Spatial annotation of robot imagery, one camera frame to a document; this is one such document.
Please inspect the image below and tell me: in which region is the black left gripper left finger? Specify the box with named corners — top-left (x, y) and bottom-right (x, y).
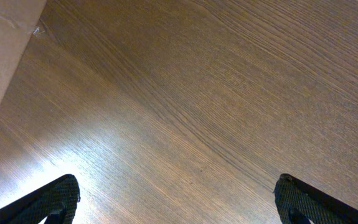
top-left (0, 174), bottom-right (80, 224)

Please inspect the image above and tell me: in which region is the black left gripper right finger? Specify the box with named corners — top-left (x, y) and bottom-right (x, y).
top-left (273, 174), bottom-right (358, 224)

